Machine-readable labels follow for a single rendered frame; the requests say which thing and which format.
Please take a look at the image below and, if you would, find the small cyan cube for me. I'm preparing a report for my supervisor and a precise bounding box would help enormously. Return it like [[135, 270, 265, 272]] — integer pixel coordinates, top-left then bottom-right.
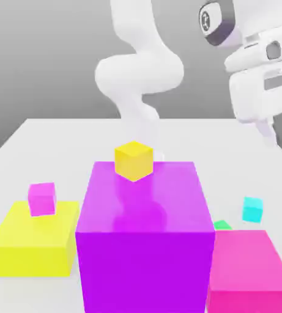
[[242, 196, 264, 224]]

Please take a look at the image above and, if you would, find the large pink box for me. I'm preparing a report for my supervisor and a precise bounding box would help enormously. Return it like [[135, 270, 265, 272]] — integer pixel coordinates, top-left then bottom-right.
[[206, 229, 282, 313]]

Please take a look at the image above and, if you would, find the large yellow box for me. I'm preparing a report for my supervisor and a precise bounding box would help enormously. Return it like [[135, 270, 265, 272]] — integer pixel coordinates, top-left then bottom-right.
[[0, 200, 81, 278]]

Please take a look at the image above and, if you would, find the small yellow cube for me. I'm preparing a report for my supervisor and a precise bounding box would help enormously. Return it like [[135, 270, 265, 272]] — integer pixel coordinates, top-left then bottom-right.
[[114, 140, 154, 183]]

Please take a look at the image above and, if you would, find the small magenta cube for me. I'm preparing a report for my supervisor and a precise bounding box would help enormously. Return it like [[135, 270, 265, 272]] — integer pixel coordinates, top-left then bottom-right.
[[28, 182, 56, 218]]

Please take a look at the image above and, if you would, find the small green cube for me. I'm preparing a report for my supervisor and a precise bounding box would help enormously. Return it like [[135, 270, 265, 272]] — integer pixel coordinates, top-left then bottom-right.
[[213, 219, 234, 231]]

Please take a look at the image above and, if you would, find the large purple box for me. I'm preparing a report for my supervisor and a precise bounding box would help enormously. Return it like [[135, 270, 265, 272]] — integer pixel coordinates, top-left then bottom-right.
[[75, 161, 217, 313]]

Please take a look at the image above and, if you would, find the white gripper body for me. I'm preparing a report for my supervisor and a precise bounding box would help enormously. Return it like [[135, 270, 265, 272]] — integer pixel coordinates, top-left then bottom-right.
[[229, 61, 282, 124]]

